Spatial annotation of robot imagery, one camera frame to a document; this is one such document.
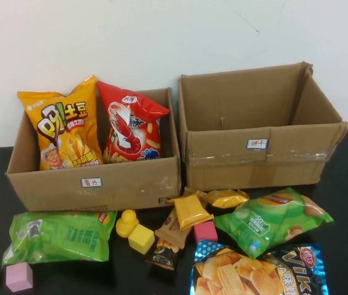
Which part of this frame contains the black snack packet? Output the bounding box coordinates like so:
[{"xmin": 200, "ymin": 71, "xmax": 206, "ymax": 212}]
[{"xmin": 144, "ymin": 236, "xmax": 180, "ymax": 271}]

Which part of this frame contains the crumpled yellow snack packet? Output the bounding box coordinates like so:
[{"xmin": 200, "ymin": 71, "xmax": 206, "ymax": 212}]
[{"xmin": 205, "ymin": 189, "xmax": 251, "ymax": 209}]

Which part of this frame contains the red shrimp chips bag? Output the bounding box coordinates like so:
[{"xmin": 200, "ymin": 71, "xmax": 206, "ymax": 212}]
[{"xmin": 96, "ymin": 80, "xmax": 171, "ymax": 164}]

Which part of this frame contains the taped cardboard box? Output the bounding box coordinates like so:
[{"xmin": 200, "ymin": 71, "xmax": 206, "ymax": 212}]
[{"xmin": 177, "ymin": 61, "xmax": 348, "ymax": 192}]

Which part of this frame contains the yellow biscuit packet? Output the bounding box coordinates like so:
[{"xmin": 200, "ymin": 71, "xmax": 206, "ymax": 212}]
[{"xmin": 166, "ymin": 189, "xmax": 215, "ymax": 231}]

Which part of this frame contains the brown biscuit packet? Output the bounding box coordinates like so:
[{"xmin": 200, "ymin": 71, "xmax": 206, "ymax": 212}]
[{"xmin": 154, "ymin": 206, "xmax": 193, "ymax": 250}]

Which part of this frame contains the white label with red writing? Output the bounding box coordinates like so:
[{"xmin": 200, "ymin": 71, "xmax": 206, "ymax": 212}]
[
  {"xmin": 246, "ymin": 138, "xmax": 269, "ymax": 151},
  {"xmin": 80, "ymin": 177, "xmax": 103, "ymax": 188}
]

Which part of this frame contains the magenta foam cube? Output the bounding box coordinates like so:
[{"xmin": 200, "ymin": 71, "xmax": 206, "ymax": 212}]
[{"xmin": 193, "ymin": 220, "xmax": 219, "ymax": 244}]

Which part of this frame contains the yellow rubber duck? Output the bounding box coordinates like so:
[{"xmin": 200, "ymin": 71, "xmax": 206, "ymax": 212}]
[{"xmin": 115, "ymin": 209, "xmax": 141, "ymax": 239}]

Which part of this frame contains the yellow foam cube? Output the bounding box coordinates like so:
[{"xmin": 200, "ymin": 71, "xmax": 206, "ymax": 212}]
[{"xmin": 128, "ymin": 224, "xmax": 156, "ymax": 255}]

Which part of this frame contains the orange potato sticks bag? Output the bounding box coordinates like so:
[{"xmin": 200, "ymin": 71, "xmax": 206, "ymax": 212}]
[{"xmin": 17, "ymin": 75, "xmax": 104, "ymax": 171}]

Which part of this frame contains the green cucumber Lay's chips bag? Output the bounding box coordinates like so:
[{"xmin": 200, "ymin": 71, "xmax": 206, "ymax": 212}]
[{"xmin": 212, "ymin": 187, "xmax": 335, "ymax": 259}]

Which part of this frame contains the cardboard box with F2 print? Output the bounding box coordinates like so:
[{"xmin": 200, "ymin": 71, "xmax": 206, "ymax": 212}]
[{"xmin": 4, "ymin": 87, "xmax": 182, "ymax": 213}]

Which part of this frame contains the blue black Vik chips bag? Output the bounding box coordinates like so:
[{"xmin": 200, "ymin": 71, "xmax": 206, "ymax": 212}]
[{"xmin": 190, "ymin": 239, "xmax": 327, "ymax": 295}]

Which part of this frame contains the light pink foam cube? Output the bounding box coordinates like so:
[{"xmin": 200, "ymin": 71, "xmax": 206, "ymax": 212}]
[{"xmin": 6, "ymin": 262, "xmax": 34, "ymax": 293}]

